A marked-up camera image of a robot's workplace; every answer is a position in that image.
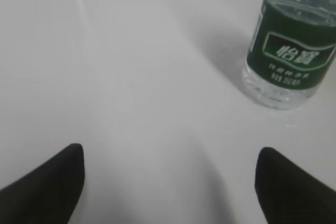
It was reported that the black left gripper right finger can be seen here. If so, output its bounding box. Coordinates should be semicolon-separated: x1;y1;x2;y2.
255;147;335;223

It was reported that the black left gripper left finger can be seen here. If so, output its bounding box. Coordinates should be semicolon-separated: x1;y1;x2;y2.
1;143;85;223

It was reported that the clear green-label water bottle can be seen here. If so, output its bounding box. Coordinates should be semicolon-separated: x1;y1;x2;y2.
243;0;335;110

